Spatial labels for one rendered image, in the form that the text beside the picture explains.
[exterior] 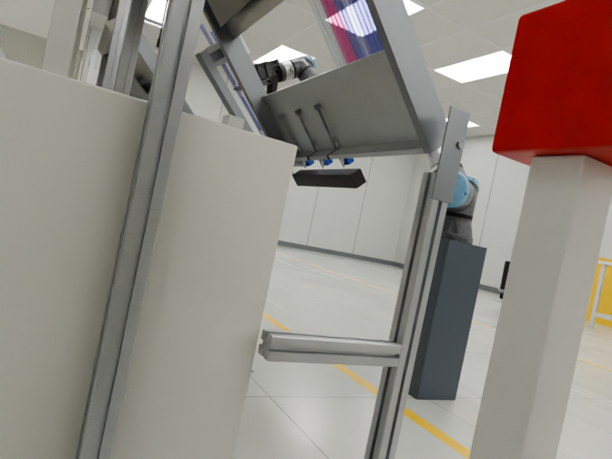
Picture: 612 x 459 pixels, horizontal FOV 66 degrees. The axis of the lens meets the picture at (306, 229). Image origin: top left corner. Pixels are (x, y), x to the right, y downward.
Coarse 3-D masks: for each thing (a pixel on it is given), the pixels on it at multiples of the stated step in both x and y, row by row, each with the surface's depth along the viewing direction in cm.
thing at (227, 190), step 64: (0, 64) 56; (0, 128) 57; (64, 128) 60; (128, 128) 63; (192, 128) 67; (0, 192) 57; (64, 192) 60; (128, 192) 64; (192, 192) 68; (256, 192) 73; (0, 256) 58; (64, 256) 61; (192, 256) 69; (256, 256) 74; (0, 320) 59; (64, 320) 62; (192, 320) 70; (256, 320) 75; (0, 384) 59; (64, 384) 63; (128, 384) 67; (192, 384) 71; (0, 448) 60; (64, 448) 64; (128, 448) 68; (192, 448) 72
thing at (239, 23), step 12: (216, 0) 124; (228, 0) 119; (240, 0) 114; (252, 0) 117; (264, 0) 113; (276, 0) 109; (216, 12) 128; (228, 12) 123; (240, 12) 125; (252, 12) 120; (264, 12) 116; (228, 24) 135; (240, 24) 129; (252, 24) 124
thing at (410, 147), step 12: (384, 144) 105; (396, 144) 101; (408, 144) 96; (420, 144) 93; (300, 156) 137; (312, 156) 129; (324, 156) 123; (336, 156) 118; (348, 156) 113; (360, 156) 109; (372, 156) 105
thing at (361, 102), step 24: (336, 72) 105; (360, 72) 99; (384, 72) 92; (264, 96) 142; (288, 96) 129; (312, 96) 119; (336, 96) 110; (360, 96) 103; (384, 96) 96; (288, 120) 137; (312, 120) 126; (336, 120) 116; (360, 120) 108; (384, 120) 101; (408, 120) 95; (336, 144) 123; (360, 144) 114
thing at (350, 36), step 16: (320, 0) 98; (336, 0) 94; (352, 0) 90; (320, 16) 101; (336, 16) 97; (352, 16) 93; (368, 16) 89; (336, 32) 99; (352, 32) 95; (368, 32) 92; (336, 48) 102; (352, 48) 98; (368, 48) 94; (336, 64) 105
